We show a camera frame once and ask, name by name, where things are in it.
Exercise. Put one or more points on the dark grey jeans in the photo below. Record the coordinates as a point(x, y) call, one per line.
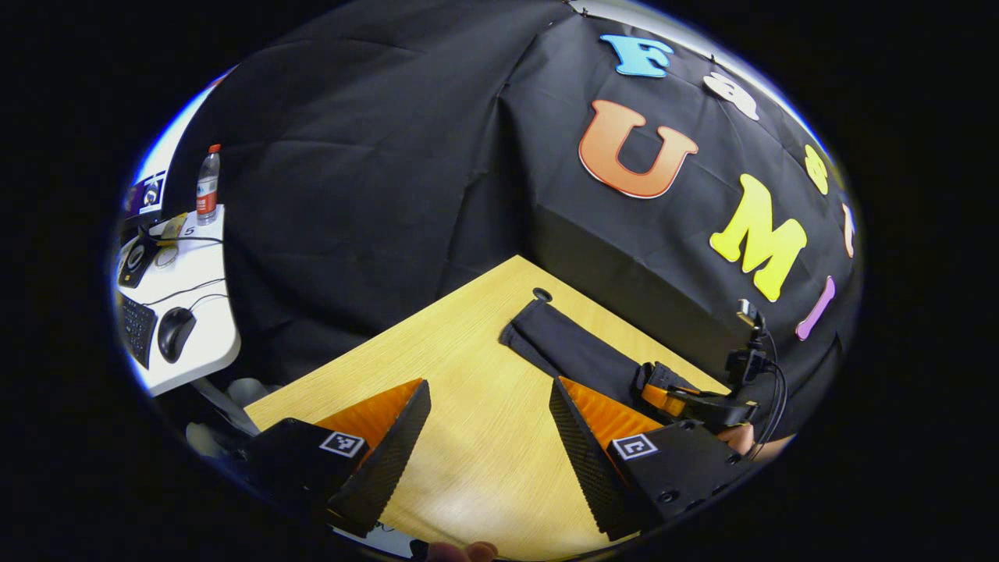
point(570, 351)

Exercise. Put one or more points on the black backdrop cloth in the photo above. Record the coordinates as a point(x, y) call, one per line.
point(375, 156)

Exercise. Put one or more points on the clear red-capped water bottle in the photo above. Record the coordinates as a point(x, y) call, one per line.
point(207, 187)

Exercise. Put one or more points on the black computer mouse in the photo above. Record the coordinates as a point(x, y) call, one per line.
point(175, 334)

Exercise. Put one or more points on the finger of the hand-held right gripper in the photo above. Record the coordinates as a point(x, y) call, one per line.
point(663, 400)
point(663, 375)

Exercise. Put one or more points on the black keyboard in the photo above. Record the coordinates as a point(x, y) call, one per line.
point(139, 332)

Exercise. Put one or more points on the black round device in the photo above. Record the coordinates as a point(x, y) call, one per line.
point(136, 261)

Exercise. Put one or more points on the white desk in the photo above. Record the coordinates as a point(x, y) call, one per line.
point(211, 328)

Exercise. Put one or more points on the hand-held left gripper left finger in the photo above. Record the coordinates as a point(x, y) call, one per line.
point(386, 468)

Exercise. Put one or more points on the yellow card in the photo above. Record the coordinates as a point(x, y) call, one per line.
point(173, 226)

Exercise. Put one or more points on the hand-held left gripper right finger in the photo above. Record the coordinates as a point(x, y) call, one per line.
point(589, 468)

